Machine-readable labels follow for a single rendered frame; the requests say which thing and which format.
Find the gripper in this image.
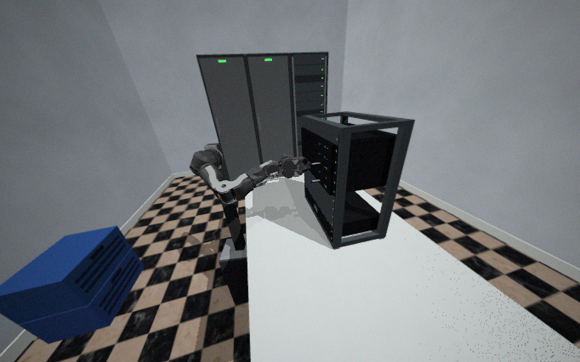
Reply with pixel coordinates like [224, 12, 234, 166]
[277, 153, 311, 178]

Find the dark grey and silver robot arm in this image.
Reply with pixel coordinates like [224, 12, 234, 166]
[190, 145, 280, 204]

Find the black server rack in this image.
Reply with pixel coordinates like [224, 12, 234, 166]
[301, 111, 415, 250]

